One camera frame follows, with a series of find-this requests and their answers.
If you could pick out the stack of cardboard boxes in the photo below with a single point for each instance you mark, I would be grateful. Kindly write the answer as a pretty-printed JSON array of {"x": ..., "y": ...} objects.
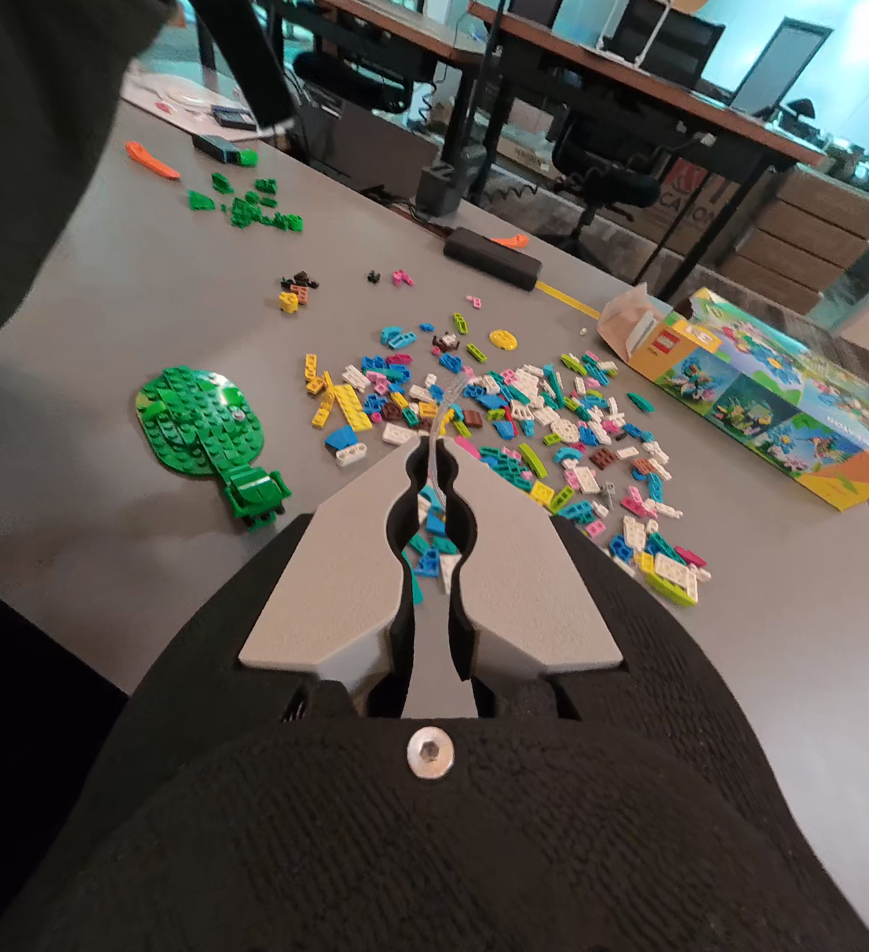
[{"x": 798, "y": 245}]

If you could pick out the orange brick separator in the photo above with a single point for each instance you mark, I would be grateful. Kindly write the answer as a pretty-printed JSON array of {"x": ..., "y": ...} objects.
[
  {"x": 512, "y": 240},
  {"x": 152, "y": 165}
]

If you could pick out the person's black pants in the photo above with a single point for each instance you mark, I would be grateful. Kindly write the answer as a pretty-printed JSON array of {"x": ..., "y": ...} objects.
[{"x": 25, "y": 744}]

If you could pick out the green brick lily pad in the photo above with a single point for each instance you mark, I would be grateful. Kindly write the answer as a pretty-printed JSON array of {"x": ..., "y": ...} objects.
[{"x": 196, "y": 416}]

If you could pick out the white instruction booklet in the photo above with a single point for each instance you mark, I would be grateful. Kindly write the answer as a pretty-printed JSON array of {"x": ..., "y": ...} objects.
[{"x": 174, "y": 97}]

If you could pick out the black power adapter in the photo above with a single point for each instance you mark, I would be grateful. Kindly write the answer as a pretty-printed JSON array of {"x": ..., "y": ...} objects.
[{"x": 490, "y": 256}]

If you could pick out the black pole stand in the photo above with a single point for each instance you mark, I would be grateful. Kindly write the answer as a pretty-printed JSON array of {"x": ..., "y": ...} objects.
[{"x": 245, "y": 59}]

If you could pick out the grey desk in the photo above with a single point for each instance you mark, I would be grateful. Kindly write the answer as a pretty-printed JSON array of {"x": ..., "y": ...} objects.
[{"x": 144, "y": 297}]

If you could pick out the grey-screen monitor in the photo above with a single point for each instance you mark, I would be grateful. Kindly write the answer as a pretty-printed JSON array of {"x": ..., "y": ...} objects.
[{"x": 776, "y": 71}]

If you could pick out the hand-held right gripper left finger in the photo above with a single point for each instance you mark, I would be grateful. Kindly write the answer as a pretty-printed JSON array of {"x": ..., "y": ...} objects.
[{"x": 330, "y": 580}]

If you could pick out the pink brick piece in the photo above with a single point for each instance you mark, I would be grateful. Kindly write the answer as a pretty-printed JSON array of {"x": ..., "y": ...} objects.
[{"x": 402, "y": 278}]

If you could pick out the black small box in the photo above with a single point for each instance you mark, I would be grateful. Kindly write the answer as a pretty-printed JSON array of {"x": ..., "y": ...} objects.
[{"x": 215, "y": 145}]

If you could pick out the printed cardboard box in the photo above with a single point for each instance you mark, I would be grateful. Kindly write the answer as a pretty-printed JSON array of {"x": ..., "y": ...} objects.
[{"x": 683, "y": 204}]

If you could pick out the colourful toy set box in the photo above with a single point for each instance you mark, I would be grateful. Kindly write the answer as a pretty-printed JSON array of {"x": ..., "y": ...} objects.
[{"x": 761, "y": 394}]

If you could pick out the person's left forearm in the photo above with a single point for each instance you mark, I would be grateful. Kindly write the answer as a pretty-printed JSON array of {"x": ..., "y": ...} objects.
[{"x": 25, "y": 149}]

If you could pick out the yellow tape strip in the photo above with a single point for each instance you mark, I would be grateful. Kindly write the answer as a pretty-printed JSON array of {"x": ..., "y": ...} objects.
[{"x": 568, "y": 300}]

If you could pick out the pile of colourful toy bricks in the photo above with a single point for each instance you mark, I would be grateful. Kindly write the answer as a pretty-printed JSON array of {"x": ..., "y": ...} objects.
[{"x": 523, "y": 405}]

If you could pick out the black charging dock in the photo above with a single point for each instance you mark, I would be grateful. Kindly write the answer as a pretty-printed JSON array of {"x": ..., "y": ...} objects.
[{"x": 438, "y": 190}]

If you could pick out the wooden office desk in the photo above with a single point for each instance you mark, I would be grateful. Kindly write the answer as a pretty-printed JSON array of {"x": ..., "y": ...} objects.
[
  {"x": 419, "y": 33},
  {"x": 761, "y": 132}
]

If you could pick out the black office chair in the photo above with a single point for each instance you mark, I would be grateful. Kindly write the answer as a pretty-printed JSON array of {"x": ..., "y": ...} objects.
[{"x": 613, "y": 186}]

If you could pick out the clear antenna stem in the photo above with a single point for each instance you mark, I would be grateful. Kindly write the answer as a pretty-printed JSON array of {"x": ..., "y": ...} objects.
[{"x": 445, "y": 416}]

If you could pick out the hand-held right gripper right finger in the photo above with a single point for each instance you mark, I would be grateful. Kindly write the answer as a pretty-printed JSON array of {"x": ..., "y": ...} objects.
[{"x": 538, "y": 595}]

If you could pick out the cluster of green bricks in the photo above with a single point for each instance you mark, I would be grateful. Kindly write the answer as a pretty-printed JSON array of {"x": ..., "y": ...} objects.
[{"x": 252, "y": 208}]

